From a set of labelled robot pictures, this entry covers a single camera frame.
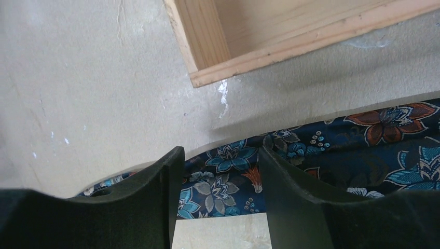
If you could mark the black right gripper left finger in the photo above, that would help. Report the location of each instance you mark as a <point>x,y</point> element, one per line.
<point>138,212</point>

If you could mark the wooden compartment tray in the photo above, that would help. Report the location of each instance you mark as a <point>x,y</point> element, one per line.
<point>221,39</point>

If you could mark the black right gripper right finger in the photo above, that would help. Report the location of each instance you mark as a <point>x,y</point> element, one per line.
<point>304,212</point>

